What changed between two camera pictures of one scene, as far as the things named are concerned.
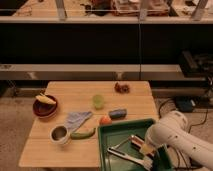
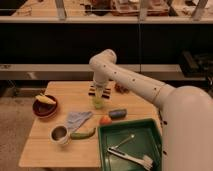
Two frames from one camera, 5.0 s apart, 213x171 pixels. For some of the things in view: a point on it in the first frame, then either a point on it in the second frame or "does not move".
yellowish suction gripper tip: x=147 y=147 -> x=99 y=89
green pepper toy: x=82 y=135 does not move
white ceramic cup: x=59 y=134 does not move
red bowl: x=44 y=109 does not move
